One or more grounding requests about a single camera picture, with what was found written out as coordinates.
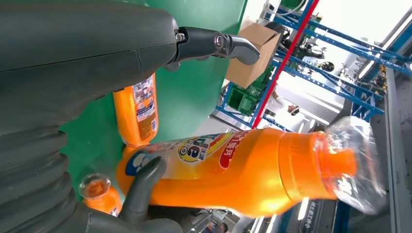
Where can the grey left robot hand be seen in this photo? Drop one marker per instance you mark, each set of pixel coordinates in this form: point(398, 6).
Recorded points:
point(80, 48)

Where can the orange detergent bottle clear cap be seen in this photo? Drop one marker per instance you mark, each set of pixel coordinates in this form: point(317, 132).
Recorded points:
point(135, 122)
point(106, 202)
point(257, 180)

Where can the brown cardboard box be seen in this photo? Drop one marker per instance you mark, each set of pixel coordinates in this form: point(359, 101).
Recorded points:
point(251, 64)

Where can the green crate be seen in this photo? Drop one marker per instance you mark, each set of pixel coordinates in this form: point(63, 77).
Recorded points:
point(244, 103)

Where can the red pole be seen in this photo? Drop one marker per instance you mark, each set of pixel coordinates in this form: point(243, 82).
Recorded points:
point(284, 64)

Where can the person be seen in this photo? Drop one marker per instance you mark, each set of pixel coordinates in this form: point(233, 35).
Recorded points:
point(280, 104)

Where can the blue metal shelf rack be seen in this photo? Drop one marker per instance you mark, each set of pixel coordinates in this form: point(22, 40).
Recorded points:
point(363, 103)

